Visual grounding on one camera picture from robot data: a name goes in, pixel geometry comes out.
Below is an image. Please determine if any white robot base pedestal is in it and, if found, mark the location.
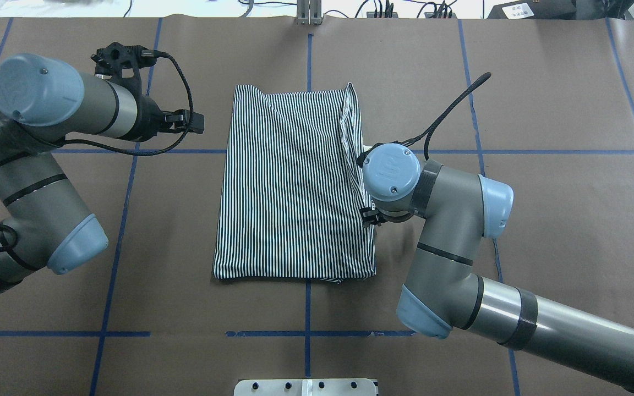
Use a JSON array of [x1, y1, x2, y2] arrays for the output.
[[233, 378, 380, 395]]

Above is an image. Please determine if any navy white striped polo shirt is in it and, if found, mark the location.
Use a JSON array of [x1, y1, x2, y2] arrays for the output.
[[213, 84, 376, 283]]

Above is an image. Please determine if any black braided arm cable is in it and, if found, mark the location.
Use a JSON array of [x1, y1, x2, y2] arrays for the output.
[[389, 71, 492, 161], [0, 51, 195, 273]]

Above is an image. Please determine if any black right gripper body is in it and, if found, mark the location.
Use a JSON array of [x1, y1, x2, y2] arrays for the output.
[[376, 208, 413, 224]]

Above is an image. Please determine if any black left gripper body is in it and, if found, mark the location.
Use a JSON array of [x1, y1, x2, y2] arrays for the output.
[[135, 97, 165, 142]]

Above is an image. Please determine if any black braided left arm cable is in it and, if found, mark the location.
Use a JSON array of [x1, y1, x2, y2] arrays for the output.
[[0, 51, 195, 273]]

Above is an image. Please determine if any black power box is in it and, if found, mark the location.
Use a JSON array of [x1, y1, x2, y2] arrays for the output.
[[486, 1, 577, 20]]

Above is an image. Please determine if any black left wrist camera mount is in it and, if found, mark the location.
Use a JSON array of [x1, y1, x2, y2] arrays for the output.
[[90, 42, 157, 98]]

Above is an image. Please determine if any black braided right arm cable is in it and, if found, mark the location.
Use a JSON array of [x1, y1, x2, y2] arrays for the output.
[[389, 71, 492, 161]]

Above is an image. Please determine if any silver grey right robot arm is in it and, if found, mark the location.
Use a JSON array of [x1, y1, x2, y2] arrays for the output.
[[363, 145, 634, 394]]

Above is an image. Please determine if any aluminium frame post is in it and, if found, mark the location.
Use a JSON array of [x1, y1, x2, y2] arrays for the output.
[[294, 0, 324, 26]]

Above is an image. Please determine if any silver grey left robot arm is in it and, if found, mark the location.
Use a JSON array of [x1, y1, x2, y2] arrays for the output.
[[0, 42, 205, 294]]

